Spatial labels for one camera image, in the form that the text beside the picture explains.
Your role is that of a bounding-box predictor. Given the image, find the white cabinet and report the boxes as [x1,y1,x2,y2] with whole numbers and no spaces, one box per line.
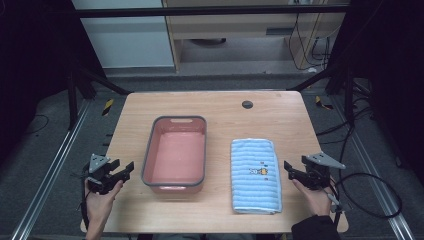
[71,0,176,70]

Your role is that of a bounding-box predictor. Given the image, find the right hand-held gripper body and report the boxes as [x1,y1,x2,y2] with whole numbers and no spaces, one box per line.
[302,151,347,192]

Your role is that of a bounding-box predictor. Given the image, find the black horizontal frame bar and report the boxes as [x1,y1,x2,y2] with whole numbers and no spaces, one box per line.
[71,4,352,19]

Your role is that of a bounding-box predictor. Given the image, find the blue striped towel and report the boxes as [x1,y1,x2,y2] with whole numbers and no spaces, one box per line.
[230,137,284,215]

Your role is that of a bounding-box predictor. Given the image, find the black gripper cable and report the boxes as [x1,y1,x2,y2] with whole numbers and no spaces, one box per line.
[79,168,92,232]
[328,172,403,220]

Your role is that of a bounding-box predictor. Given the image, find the black cables under desk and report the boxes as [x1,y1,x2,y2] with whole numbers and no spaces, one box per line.
[287,12,335,73]

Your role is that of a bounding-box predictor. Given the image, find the black yellow floor tape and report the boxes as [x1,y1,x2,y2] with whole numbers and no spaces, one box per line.
[101,98,115,117]
[314,95,335,111]

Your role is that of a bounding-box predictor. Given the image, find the grey cable connector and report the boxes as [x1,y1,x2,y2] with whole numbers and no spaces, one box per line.
[327,192,353,214]

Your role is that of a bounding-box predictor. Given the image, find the black metal stand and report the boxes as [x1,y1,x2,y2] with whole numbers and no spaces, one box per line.
[292,63,356,128]
[65,58,133,132]

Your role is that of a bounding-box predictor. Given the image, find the person's right hand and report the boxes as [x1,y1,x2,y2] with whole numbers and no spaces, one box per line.
[291,178,335,218]

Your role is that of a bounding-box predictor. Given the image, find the black thin floor cable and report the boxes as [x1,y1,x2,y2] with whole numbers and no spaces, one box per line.
[24,113,51,136]

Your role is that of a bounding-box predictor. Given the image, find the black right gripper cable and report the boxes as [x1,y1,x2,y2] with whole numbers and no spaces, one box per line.
[328,172,403,220]

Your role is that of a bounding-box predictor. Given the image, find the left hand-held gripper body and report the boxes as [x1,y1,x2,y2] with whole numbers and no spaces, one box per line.
[82,153,123,196]

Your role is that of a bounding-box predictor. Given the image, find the metal floor rail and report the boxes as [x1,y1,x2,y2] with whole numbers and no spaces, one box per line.
[9,98,93,240]
[329,94,416,240]

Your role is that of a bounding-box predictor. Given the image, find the pink plastic basin grey rim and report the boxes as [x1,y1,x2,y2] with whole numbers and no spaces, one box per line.
[140,115,208,194]

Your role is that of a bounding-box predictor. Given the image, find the light wooden desk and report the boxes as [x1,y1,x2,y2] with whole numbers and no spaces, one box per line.
[161,0,352,73]

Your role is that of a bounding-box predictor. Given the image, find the black floor cables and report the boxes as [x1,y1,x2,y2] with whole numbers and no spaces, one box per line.
[314,79,381,146]

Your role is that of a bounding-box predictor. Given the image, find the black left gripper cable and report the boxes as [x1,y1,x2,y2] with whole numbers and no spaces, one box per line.
[79,168,92,232]

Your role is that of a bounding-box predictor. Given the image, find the person's left hand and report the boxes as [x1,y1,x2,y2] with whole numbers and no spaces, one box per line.
[84,179,125,222]

